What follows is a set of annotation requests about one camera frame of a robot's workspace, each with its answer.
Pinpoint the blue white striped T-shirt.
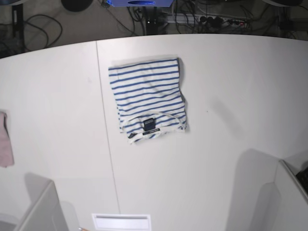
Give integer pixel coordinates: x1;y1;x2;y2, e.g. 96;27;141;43
108;58;187;143

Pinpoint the white power strip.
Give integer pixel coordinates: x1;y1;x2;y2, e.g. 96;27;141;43
166;13;246;26

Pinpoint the white label plate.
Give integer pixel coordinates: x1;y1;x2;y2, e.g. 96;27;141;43
92;214;152;231

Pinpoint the blue box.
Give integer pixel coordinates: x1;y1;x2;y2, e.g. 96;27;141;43
106;0;173;7

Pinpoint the grey bin left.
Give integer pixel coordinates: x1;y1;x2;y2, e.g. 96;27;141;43
0;180;69;231

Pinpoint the grey bin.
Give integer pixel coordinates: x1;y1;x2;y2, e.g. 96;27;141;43
250;160;308;231
0;180;69;231

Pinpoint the grey bin right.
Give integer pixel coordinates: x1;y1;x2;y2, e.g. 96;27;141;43
250;160;308;231

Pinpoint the pink folded cloth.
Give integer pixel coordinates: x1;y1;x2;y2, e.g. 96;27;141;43
0;112;14;167

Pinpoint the black keyboard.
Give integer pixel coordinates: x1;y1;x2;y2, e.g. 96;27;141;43
296;168;308;192

